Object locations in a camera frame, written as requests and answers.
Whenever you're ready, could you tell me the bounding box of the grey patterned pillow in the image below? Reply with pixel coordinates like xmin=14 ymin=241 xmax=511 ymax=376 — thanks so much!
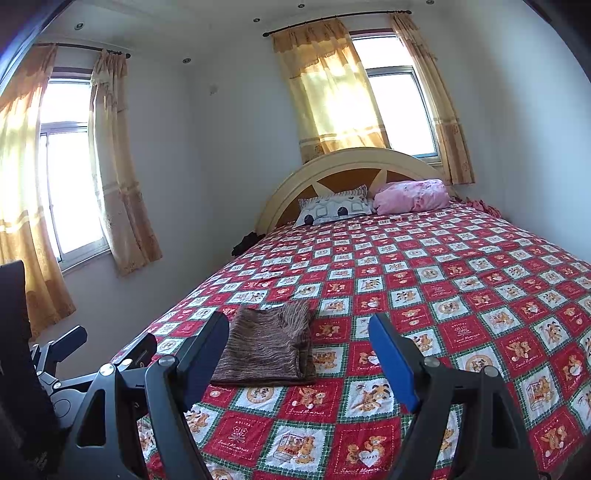
xmin=295 ymin=185 xmax=374 ymax=227

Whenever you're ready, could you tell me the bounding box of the back window right curtain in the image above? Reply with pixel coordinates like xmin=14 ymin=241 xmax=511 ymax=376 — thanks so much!
xmin=392 ymin=13 xmax=476 ymax=185

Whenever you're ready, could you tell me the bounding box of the left curtain rod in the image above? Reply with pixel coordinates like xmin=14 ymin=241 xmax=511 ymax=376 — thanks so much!
xmin=34 ymin=42 xmax=132 ymax=59

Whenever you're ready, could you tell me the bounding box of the pink pillow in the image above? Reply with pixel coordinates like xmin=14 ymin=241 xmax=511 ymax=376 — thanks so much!
xmin=374 ymin=179 xmax=451 ymax=215

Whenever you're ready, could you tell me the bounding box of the back window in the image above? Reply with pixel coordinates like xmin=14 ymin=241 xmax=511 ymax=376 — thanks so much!
xmin=353 ymin=31 xmax=439 ymax=163

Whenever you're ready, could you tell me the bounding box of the black item beside bed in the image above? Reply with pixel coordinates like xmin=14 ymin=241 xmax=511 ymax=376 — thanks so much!
xmin=231 ymin=231 xmax=264 ymax=258

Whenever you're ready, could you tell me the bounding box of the left window yellow curtain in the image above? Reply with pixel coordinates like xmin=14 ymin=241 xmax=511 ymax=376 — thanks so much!
xmin=87 ymin=50 xmax=162 ymax=276

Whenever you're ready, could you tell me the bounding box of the yellow wooden headboard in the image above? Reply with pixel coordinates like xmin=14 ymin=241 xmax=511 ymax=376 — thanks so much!
xmin=256 ymin=147 xmax=444 ymax=234

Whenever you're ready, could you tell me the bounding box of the back window left curtain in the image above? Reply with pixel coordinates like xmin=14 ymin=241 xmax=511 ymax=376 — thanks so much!
xmin=271 ymin=18 xmax=390 ymax=163

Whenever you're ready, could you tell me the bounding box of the curtain rod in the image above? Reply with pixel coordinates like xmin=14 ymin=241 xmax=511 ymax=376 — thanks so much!
xmin=34 ymin=42 xmax=132 ymax=59
xmin=262 ymin=9 xmax=413 ymax=38

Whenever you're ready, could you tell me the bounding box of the left window near curtain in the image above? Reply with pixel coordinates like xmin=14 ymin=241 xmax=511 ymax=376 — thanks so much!
xmin=1 ymin=44 xmax=75 ymax=338

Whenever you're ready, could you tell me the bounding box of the red checkered bed quilt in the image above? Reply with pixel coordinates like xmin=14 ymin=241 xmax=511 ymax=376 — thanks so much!
xmin=110 ymin=200 xmax=591 ymax=480

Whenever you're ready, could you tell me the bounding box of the back curtain rod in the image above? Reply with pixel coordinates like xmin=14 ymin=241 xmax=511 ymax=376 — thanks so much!
xmin=262 ymin=9 xmax=413 ymax=38

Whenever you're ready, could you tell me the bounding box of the brown knitted sweater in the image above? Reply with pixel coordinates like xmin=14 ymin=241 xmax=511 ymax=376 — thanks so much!
xmin=211 ymin=300 xmax=315 ymax=387

